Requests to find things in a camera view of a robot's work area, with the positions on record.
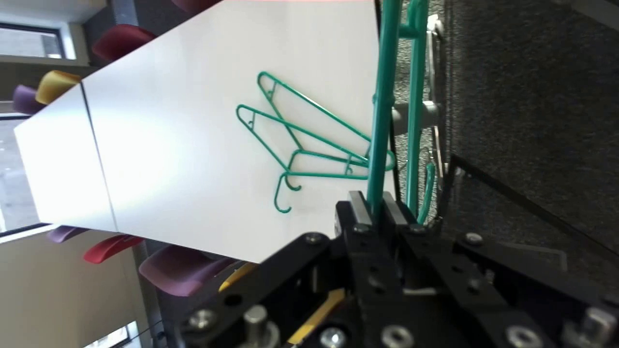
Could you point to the green plastic hanger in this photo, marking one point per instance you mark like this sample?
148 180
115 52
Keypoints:
380 128
316 104
266 145

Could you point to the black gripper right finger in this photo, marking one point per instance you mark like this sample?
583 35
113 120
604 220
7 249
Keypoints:
403 224

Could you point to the yellow chair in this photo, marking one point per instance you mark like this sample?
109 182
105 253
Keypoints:
235 275
59 83

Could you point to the black floor stand bar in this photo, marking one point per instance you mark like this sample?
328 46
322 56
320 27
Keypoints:
535 205

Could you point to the purple chair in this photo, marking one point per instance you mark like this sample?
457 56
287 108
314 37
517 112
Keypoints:
26 99
194 4
65 232
119 41

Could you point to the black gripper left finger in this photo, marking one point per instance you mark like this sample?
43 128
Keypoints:
359 218

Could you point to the red chair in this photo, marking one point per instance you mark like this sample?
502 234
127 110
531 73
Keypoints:
109 249

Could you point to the white table leg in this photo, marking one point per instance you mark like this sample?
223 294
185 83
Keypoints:
399 118

